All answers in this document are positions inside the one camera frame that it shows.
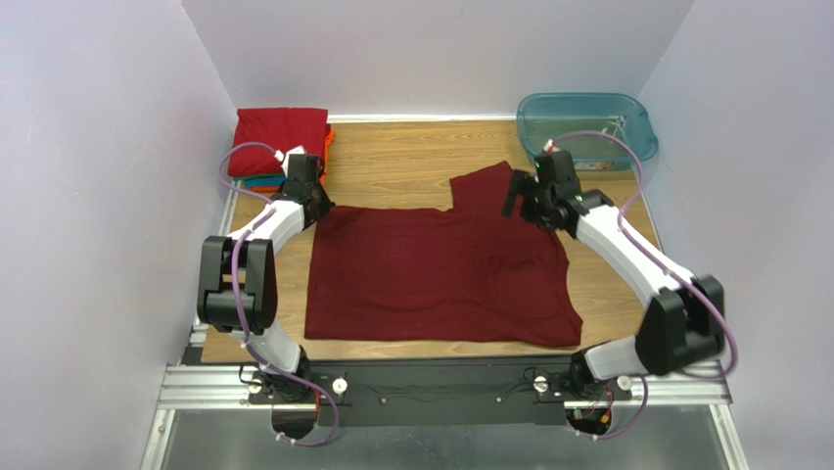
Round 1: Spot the teal plastic bin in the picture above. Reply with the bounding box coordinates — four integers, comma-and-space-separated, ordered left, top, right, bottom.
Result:
516, 92, 659, 171

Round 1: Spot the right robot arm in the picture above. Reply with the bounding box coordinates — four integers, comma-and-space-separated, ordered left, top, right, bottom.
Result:
502, 149, 727, 395

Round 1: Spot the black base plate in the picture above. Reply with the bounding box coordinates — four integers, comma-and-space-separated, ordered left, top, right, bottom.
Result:
180, 350, 699, 440

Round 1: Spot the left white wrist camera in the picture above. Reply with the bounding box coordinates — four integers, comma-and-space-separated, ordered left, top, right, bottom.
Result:
274, 146, 306, 172

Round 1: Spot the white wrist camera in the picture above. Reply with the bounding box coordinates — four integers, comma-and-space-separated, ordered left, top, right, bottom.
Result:
542, 139, 561, 155
274, 146, 306, 172

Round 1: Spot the maroon t shirt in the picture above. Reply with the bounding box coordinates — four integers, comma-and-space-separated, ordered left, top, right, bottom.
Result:
304, 162, 582, 348

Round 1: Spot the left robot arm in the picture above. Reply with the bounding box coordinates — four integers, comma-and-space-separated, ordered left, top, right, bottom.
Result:
197, 153, 334, 399

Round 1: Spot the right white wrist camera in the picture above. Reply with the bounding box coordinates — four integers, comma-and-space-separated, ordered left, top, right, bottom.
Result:
542, 139, 561, 155

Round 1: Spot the folded green t shirt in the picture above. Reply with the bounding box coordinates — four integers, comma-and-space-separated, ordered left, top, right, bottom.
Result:
232, 172, 283, 181

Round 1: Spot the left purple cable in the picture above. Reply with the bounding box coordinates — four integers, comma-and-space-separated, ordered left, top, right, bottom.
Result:
217, 141, 342, 448

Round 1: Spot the folded teal t shirt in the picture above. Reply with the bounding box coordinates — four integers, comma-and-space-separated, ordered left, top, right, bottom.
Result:
242, 173, 286, 188

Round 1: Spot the folded red t shirt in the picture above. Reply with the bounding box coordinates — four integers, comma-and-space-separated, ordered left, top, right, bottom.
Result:
227, 108, 330, 177

